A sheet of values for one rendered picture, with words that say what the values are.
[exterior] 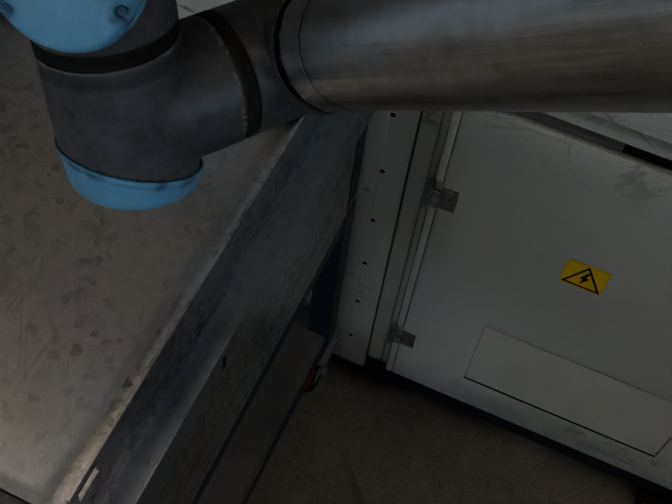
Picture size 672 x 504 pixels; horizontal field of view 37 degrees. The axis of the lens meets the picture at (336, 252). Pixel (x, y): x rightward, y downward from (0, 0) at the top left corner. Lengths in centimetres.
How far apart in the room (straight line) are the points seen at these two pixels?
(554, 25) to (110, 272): 65
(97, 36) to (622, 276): 96
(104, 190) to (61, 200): 41
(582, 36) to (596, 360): 119
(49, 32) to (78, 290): 45
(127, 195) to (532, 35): 31
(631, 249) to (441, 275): 32
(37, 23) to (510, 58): 27
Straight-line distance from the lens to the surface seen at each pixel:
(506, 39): 47
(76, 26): 58
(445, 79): 51
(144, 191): 65
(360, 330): 180
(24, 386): 96
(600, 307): 148
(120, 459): 91
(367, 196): 148
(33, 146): 112
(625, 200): 129
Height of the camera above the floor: 169
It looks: 56 degrees down
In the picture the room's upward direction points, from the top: 8 degrees clockwise
